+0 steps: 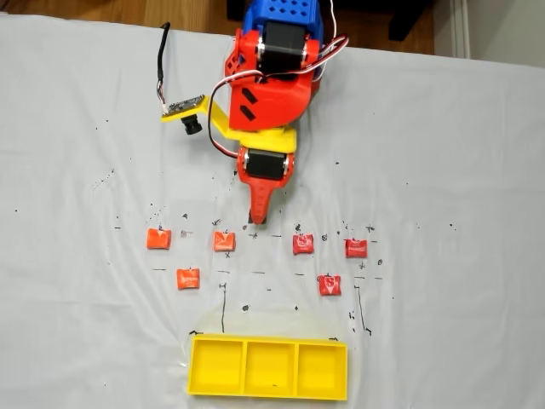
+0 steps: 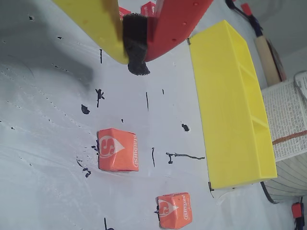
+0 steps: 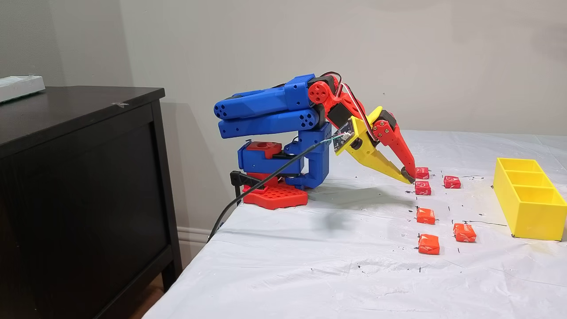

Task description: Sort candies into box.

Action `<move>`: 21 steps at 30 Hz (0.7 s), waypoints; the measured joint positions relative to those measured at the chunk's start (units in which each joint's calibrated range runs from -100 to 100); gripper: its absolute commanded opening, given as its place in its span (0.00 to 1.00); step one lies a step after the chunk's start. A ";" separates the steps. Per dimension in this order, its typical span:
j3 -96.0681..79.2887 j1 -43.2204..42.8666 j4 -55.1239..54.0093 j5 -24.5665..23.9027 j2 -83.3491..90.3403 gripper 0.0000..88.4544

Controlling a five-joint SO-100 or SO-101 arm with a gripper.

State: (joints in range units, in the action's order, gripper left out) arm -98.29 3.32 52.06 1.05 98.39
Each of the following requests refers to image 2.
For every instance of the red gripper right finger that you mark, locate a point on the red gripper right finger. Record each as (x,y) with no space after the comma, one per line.
(172,24)

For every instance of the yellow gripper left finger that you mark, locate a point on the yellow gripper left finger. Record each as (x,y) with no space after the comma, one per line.
(96,19)

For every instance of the red candy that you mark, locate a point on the red candy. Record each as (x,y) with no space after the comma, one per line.
(149,9)
(125,12)

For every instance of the orange candy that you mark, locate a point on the orange candy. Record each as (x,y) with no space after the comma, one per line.
(117,149)
(174,210)

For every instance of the yellow three-compartment box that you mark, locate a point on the yellow three-compartment box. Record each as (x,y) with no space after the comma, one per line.
(227,107)

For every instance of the wooden cricket bat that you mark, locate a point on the wooden cricket bat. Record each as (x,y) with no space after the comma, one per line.
(269,62)

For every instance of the white plastic table cover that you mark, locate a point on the white plastic table cover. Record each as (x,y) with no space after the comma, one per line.
(48,119)

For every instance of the printed newspaper sheet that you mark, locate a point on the printed newspaper sheet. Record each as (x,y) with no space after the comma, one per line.
(287,115)

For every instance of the white ribbed bin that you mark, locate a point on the white ribbed bin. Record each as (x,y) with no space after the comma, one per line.
(290,179)

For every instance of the red and black clip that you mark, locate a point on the red and black clip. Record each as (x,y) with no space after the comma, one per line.
(297,210)

